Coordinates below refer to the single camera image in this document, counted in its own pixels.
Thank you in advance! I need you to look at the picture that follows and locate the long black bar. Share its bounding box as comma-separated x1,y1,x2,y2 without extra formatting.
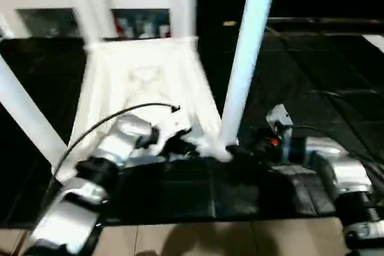
266,17,384,29

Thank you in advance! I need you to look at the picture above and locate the flat white board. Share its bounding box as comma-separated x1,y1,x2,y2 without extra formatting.
362,34,384,53

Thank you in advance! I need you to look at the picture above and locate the small red bottle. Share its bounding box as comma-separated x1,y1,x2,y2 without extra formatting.
118,19,130,38

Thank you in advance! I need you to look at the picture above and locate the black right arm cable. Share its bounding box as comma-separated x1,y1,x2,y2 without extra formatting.
292,124,384,191

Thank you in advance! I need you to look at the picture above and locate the white glass-door cabinet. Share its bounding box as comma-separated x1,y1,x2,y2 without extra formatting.
0,0,184,41

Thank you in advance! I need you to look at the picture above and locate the black work mat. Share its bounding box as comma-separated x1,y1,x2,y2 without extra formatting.
0,28,384,230

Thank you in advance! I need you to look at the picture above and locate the white plastic table top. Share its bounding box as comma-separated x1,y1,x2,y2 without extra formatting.
57,36,238,176

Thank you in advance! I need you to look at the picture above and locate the white plastic table leg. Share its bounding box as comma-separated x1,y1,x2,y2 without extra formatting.
178,0,199,44
60,0,104,54
216,0,281,152
0,55,69,168

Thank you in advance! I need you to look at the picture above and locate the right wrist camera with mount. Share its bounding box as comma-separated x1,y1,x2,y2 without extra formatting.
265,104,294,162

